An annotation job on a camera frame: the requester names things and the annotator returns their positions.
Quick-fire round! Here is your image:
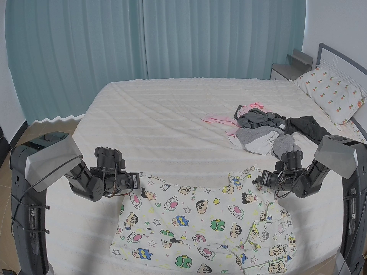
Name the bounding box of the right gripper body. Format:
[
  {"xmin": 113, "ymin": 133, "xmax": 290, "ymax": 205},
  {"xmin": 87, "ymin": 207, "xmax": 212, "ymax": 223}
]
[{"xmin": 256, "ymin": 170, "xmax": 277, "ymax": 188}]

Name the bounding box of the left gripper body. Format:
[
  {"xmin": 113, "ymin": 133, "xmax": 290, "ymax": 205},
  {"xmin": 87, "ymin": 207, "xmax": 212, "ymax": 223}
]
[{"xmin": 123, "ymin": 171, "xmax": 141, "ymax": 191}]

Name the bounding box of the white printed pyjama top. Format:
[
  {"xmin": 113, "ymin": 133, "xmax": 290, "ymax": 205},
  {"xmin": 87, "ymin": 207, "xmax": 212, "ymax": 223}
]
[{"xmin": 109, "ymin": 166, "xmax": 300, "ymax": 275}]

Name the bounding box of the grey and white garment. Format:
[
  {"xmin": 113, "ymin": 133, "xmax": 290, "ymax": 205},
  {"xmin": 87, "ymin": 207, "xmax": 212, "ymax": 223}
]
[{"xmin": 236, "ymin": 126, "xmax": 301, "ymax": 160}]

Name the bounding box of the dark grey garment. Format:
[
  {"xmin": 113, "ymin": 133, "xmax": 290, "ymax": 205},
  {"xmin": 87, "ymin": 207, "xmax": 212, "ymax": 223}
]
[{"xmin": 235, "ymin": 105, "xmax": 287, "ymax": 131}]

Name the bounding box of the black garment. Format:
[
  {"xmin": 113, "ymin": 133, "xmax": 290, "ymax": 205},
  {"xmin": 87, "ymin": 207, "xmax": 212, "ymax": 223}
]
[{"xmin": 285, "ymin": 115, "xmax": 333, "ymax": 141}]

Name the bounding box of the bed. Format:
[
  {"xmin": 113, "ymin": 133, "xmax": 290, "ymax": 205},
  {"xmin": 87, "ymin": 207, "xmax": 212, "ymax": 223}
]
[{"xmin": 46, "ymin": 43, "xmax": 367, "ymax": 275}]

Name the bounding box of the pink garment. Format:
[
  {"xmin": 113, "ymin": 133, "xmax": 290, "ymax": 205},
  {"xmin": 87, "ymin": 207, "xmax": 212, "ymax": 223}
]
[{"xmin": 201, "ymin": 102, "xmax": 273, "ymax": 142}]

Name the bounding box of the white printed pillow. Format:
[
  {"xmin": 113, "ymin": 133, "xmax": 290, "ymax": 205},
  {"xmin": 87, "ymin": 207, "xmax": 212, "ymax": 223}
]
[{"xmin": 294, "ymin": 67, "xmax": 367, "ymax": 125}]

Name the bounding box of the grey bedside table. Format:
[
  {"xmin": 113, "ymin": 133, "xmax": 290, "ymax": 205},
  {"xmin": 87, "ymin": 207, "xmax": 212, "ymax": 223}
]
[{"xmin": 271, "ymin": 49, "xmax": 313, "ymax": 82}]

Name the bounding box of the blue-green curtain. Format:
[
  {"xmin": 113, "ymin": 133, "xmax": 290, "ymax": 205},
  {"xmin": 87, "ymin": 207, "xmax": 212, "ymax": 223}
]
[
  {"xmin": 143, "ymin": 0, "xmax": 306, "ymax": 81},
  {"xmin": 6, "ymin": 0, "xmax": 148, "ymax": 122}
]

